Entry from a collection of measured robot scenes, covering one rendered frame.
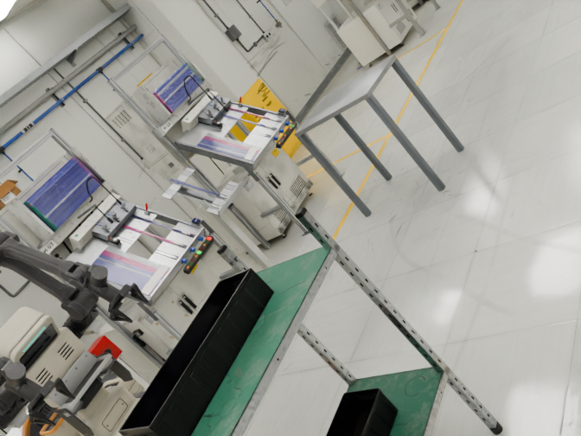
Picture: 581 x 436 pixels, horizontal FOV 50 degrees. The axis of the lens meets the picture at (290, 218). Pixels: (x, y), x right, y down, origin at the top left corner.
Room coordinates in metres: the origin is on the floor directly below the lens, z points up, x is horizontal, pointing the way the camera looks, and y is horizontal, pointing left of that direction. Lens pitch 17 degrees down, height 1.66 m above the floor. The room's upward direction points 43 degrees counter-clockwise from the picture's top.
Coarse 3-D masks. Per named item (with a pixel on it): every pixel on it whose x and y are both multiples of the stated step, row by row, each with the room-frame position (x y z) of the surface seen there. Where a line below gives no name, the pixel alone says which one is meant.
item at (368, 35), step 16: (320, 0) 7.79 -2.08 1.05; (368, 0) 7.78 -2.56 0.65; (384, 0) 7.56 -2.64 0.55; (400, 0) 7.79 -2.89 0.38; (432, 0) 7.65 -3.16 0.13; (352, 16) 7.65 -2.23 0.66; (368, 16) 7.50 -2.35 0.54; (384, 16) 7.40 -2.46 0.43; (400, 16) 7.62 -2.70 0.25; (416, 16) 7.84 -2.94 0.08; (336, 32) 7.86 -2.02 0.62; (352, 32) 7.73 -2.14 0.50; (368, 32) 7.60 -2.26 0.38; (384, 32) 7.47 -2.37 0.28; (400, 32) 7.46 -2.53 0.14; (352, 48) 7.84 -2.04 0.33; (368, 48) 7.70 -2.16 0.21; (384, 48) 7.53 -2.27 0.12
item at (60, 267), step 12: (12, 240) 2.41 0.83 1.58; (0, 252) 2.39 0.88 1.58; (12, 252) 2.37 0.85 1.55; (24, 252) 2.35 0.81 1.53; (36, 252) 2.34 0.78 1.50; (36, 264) 2.32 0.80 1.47; (48, 264) 2.28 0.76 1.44; (60, 264) 2.27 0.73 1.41; (72, 264) 2.26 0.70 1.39; (84, 264) 2.25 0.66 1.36; (60, 276) 2.27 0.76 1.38; (72, 276) 2.21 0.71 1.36; (84, 276) 2.22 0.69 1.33
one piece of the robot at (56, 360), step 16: (64, 336) 2.34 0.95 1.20; (80, 336) 2.40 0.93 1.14; (48, 352) 2.28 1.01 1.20; (64, 352) 2.31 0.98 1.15; (80, 352) 2.35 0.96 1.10; (32, 368) 2.23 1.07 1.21; (48, 368) 2.26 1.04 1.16; (64, 368) 2.29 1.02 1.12; (48, 400) 2.31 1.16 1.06; (96, 400) 2.30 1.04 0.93; (112, 400) 2.31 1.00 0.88; (128, 400) 2.34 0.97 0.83; (80, 416) 2.28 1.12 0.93; (96, 416) 2.27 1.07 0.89; (112, 416) 2.27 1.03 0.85; (96, 432) 2.22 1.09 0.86; (112, 432) 2.25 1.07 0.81
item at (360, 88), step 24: (384, 72) 3.73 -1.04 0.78; (336, 96) 4.09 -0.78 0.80; (360, 96) 3.63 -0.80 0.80; (312, 120) 4.04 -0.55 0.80; (336, 120) 4.37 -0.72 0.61; (384, 120) 3.59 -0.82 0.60; (312, 144) 4.11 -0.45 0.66; (360, 144) 4.35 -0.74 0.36; (408, 144) 3.58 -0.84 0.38; (456, 144) 3.83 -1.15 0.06; (384, 168) 4.36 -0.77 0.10
